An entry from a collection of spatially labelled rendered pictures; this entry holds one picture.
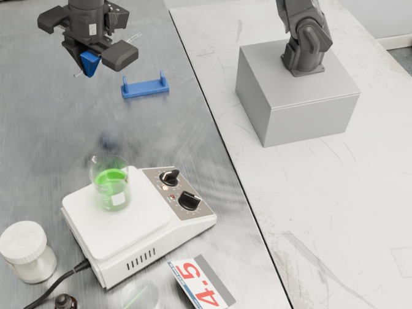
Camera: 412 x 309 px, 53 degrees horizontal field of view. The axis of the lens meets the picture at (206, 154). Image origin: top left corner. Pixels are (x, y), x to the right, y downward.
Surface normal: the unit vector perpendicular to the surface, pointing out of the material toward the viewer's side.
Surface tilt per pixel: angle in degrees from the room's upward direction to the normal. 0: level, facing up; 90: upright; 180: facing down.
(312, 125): 90
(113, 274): 90
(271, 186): 0
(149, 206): 0
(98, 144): 0
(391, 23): 90
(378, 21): 90
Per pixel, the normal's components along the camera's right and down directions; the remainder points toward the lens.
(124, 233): 0.03, -0.66
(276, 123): 0.27, 0.73
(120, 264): 0.58, 0.62
